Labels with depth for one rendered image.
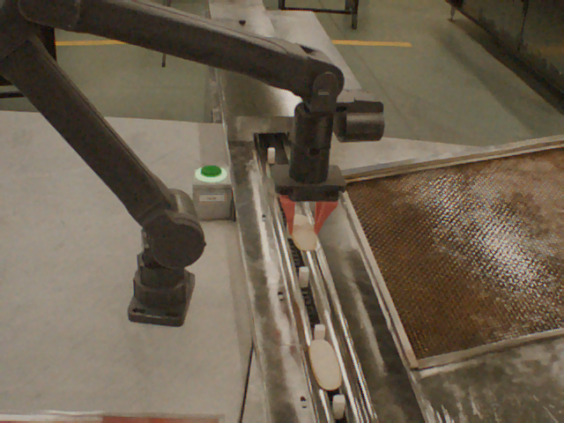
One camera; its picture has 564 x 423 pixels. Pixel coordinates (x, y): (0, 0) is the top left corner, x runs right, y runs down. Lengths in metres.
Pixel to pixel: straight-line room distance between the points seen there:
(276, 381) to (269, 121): 0.72
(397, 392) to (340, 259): 0.32
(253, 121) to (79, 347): 0.67
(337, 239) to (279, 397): 0.45
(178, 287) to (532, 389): 0.52
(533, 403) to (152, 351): 0.52
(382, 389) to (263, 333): 0.18
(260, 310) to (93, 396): 0.27
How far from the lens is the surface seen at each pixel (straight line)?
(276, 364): 0.95
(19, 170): 1.54
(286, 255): 1.17
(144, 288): 1.07
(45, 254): 1.25
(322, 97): 0.96
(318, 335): 1.00
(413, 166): 1.34
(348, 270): 1.20
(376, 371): 1.02
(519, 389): 0.91
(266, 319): 1.02
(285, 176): 1.04
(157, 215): 0.97
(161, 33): 0.90
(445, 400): 0.89
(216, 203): 1.29
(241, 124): 1.50
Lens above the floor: 1.51
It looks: 31 degrees down
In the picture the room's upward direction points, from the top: 4 degrees clockwise
